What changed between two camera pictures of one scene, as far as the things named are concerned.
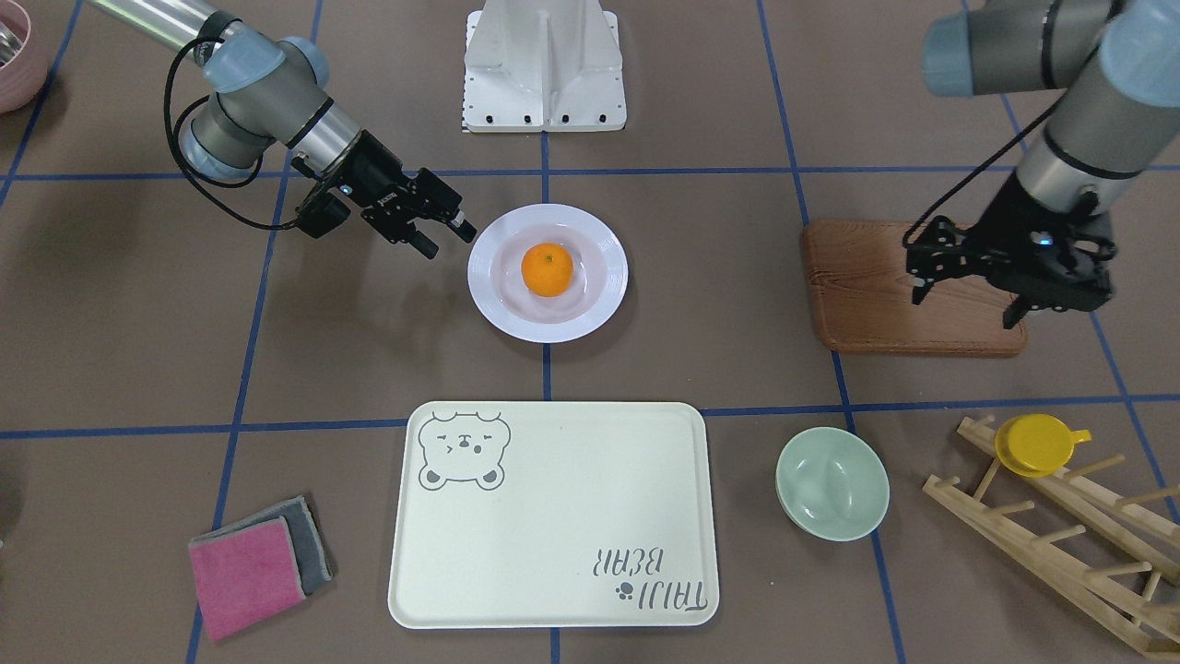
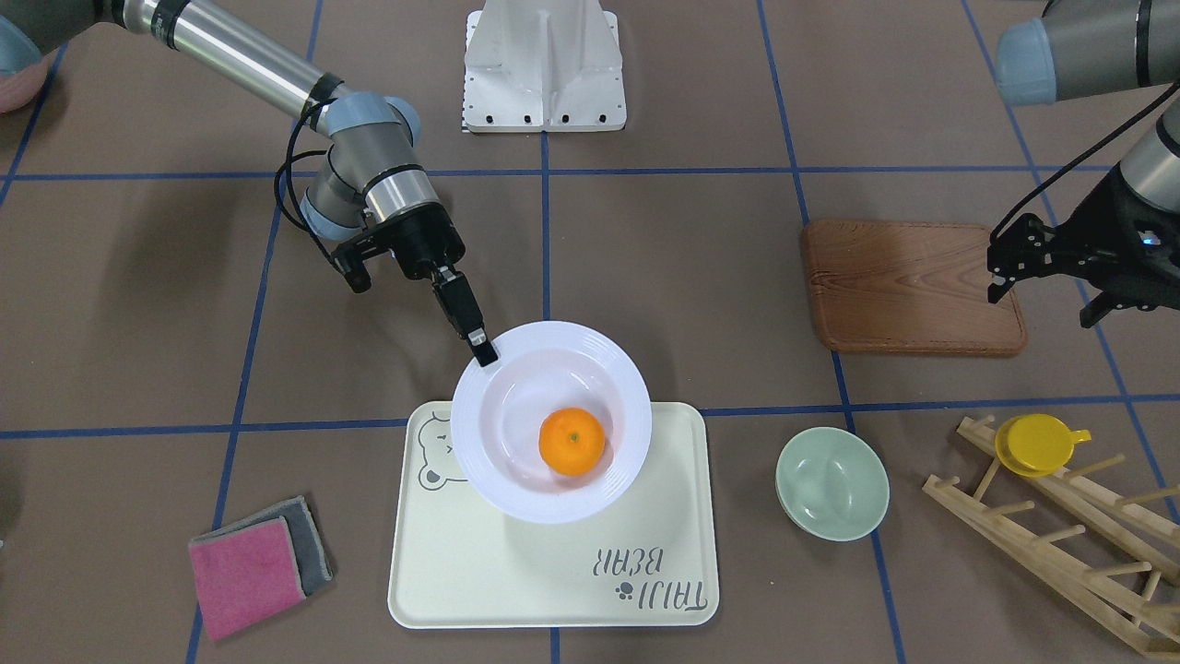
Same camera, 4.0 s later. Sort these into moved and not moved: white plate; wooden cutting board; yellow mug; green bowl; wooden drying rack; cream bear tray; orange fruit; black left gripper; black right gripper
Moved: orange fruit; white plate; black left gripper; black right gripper
Not moved: wooden cutting board; cream bear tray; green bowl; wooden drying rack; yellow mug
